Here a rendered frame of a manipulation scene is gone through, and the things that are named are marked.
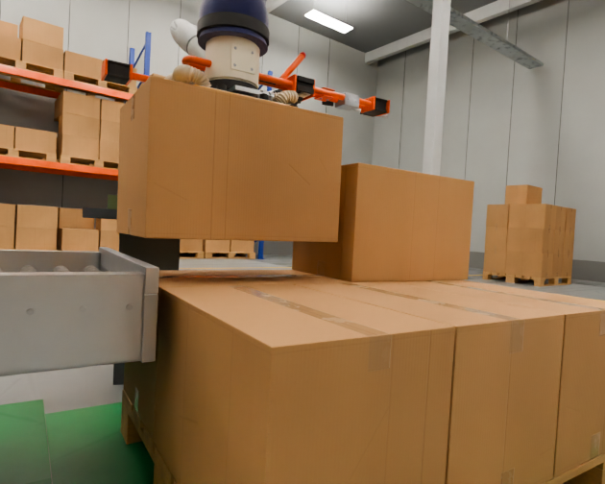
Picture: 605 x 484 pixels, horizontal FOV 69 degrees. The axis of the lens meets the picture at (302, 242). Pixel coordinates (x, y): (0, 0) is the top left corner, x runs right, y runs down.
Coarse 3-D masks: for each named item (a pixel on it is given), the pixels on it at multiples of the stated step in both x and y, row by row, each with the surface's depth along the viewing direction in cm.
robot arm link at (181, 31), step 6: (174, 24) 197; (180, 24) 195; (186, 24) 195; (192, 24) 200; (174, 30) 196; (180, 30) 194; (186, 30) 193; (192, 30) 193; (174, 36) 197; (180, 36) 194; (186, 36) 192; (192, 36) 192; (180, 42) 195; (186, 42) 192
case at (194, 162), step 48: (144, 96) 112; (192, 96) 113; (240, 96) 120; (144, 144) 111; (192, 144) 113; (240, 144) 121; (288, 144) 129; (336, 144) 138; (144, 192) 110; (192, 192) 114; (240, 192) 121; (288, 192) 130; (336, 192) 139; (288, 240) 131; (336, 240) 140
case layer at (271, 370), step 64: (192, 320) 90; (256, 320) 78; (320, 320) 81; (384, 320) 85; (448, 320) 88; (512, 320) 93; (576, 320) 107; (128, 384) 140; (192, 384) 88; (256, 384) 65; (320, 384) 66; (384, 384) 73; (448, 384) 82; (512, 384) 94; (576, 384) 109; (192, 448) 87; (256, 448) 64; (320, 448) 67; (384, 448) 74; (448, 448) 84; (512, 448) 95; (576, 448) 111
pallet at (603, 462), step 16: (128, 400) 138; (128, 416) 138; (128, 432) 138; (144, 432) 119; (160, 464) 105; (592, 464) 115; (160, 480) 105; (560, 480) 107; (576, 480) 125; (592, 480) 121
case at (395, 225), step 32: (352, 192) 147; (384, 192) 152; (416, 192) 160; (448, 192) 169; (352, 224) 146; (384, 224) 152; (416, 224) 160; (448, 224) 170; (320, 256) 162; (352, 256) 146; (384, 256) 153; (416, 256) 161; (448, 256) 171
